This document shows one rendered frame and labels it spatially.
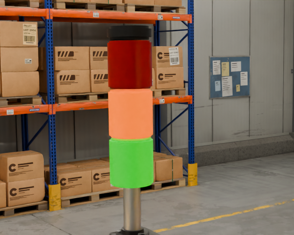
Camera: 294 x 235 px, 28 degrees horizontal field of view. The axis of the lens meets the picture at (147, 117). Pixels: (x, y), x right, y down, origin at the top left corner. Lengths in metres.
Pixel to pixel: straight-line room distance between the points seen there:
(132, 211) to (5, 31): 7.97
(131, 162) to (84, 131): 10.05
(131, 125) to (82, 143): 10.07
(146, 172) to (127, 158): 0.03
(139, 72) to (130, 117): 0.05
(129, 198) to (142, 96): 0.12
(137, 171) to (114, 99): 0.08
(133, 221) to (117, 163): 0.07
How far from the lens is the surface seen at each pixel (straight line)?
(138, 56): 0.64
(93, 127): 10.78
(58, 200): 9.01
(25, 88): 8.72
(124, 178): 0.65
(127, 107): 0.64
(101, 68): 9.31
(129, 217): 0.68
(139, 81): 0.64
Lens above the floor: 2.31
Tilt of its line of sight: 6 degrees down
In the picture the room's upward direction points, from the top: 1 degrees counter-clockwise
